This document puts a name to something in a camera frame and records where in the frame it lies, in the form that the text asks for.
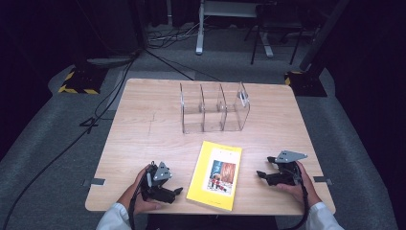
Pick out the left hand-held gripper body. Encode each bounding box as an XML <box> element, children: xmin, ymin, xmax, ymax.
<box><xmin>140</xmin><ymin>161</ymin><xmax>175</xmax><ymax>201</ymax></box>

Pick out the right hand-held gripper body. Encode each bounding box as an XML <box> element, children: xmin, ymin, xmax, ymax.
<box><xmin>270</xmin><ymin>149</ymin><xmax>309</xmax><ymax>187</ymax></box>

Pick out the yellow book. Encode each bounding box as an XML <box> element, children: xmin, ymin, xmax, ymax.
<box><xmin>186</xmin><ymin>140</ymin><xmax>243</xmax><ymax>212</ymax></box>

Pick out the clear acrylic file rack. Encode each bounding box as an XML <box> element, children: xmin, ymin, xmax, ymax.
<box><xmin>179</xmin><ymin>81</ymin><xmax>251</xmax><ymax>135</ymax></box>

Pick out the person's right hand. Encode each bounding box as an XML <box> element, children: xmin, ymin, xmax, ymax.
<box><xmin>277</xmin><ymin>160</ymin><xmax>323</xmax><ymax>206</ymax></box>

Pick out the person's left hand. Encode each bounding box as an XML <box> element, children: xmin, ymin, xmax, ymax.
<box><xmin>133</xmin><ymin>164</ymin><xmax>163</xmax><ymax>216</ymax></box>

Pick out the grey tape strip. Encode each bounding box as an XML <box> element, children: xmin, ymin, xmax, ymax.
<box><xmin>312</xmin><ymin>175</ymin><xmax>333</xmax><ymax>186</ymax></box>
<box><xmin>82</xmin><ymin>177</ymin><xmax>106</xmax><ymax>188</ymax></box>

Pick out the black stand with striped base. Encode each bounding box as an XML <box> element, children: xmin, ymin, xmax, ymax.
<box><xmin>284</xmin><ymin>0</ymin><xmax>352</xmax><ymax>98</ymax></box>
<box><xmin>57</xmin><ymin>47</ymin><xmax>142</xmax><ymax>96</ymax></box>

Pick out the black chair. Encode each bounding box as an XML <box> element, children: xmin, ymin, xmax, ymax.
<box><xmin>243</xmin><ymin>1</ymin><xmax>320</xmax><ymax>66</ymax></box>

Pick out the right hand-held gripper black cable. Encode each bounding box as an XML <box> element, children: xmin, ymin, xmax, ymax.
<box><xmin>281</xmin><ymin>166</ymin><xmax>310</xmax><ymax>230</ymax></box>

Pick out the hand-held gripper black cable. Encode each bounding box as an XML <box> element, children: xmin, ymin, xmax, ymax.
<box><xmin>281</xmin><ymin>166</ymin><xmax>310</xmax><ymax>230</ymax></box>
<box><xmin>127</xmin><ymin>169</ymin><xmax>151</xmax><ymax>230</ymax></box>

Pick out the left hand-held gripper black cable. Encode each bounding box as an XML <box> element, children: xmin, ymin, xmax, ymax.
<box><xmin>127</xmin><ymin>169</ymin><xmax>151</xmax><ymax>230</ymax></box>

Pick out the long black floor cable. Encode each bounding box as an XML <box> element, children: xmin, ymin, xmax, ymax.
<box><xmin>0</xmin><ymin>56</ymin><xmax>137</xmax><ymax>228</ymax></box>

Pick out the thin black floor cable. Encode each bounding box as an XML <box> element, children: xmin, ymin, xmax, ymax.
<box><xmin>142</xmin><ymin>47</ymin><xmax>224</xmax><ymax>82</ymax></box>

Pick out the bundle of floor cables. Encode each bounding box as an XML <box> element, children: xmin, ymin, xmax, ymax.
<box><xmin>147</xmin><ymin>22</ymin><xmax>205</xmax><ymax>51</ymax></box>

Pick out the white desk frame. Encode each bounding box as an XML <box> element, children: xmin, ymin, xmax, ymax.
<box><xmin>194</xmin><ymin>0</ymin><xmax>276</xmax><ymax>58</ymax></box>

